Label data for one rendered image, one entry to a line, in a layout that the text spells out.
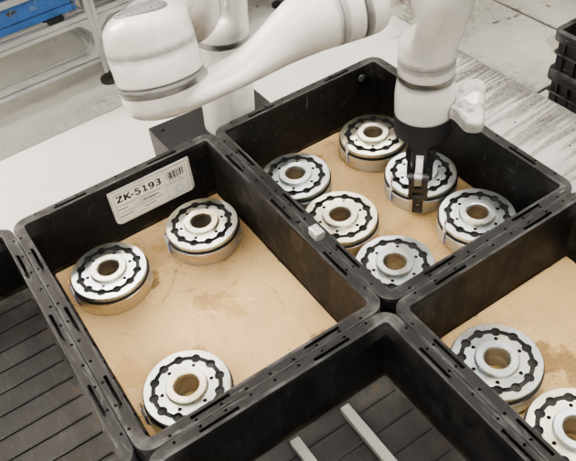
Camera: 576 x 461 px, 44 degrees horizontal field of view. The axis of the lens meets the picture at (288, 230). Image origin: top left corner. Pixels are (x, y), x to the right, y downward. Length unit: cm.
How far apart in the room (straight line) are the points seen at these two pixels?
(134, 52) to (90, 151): 75
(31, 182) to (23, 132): 143
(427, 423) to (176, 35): 49
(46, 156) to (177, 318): 63
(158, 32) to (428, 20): 29
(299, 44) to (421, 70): 17
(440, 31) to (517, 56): 209
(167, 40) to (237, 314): 37
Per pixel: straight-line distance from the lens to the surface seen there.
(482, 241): 86
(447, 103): 90
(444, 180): 104
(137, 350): 92
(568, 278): 98
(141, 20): 72
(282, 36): 76
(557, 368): 89
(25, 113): 295
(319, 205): 100
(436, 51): 85
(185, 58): 73
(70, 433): 89
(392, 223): 101
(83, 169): 142
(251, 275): 96
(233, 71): 76
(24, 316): 102
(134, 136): 146
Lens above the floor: 155
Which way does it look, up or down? 45 degrees down
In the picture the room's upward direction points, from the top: 7 degrees counter-clockwise
